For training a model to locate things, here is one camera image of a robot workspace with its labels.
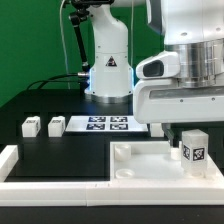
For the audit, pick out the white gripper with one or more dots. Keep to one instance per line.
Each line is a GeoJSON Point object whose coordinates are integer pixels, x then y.
{"type": "Point", "coordinates": [157, 97]}

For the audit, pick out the white square tabletop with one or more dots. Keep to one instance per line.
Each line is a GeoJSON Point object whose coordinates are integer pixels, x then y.
{"type": "Point", "coordinates": [153, 160]}

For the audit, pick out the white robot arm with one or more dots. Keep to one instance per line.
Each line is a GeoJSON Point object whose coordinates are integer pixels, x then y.
{"type": "Point", "coordinates": [182, 84]}

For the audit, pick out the white marker plate with tags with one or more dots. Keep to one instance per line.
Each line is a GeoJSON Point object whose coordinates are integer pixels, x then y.
{"type": "Point", "coordinates": [104, 124]}

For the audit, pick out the white U-shaped fence wall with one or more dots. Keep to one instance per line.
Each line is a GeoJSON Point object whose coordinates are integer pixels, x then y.
{"type": "Point", "coordinates": [103, 193]}

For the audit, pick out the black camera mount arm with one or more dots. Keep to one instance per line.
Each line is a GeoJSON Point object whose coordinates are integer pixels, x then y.
{"type": "Point", "coordinates": [80, 15]}

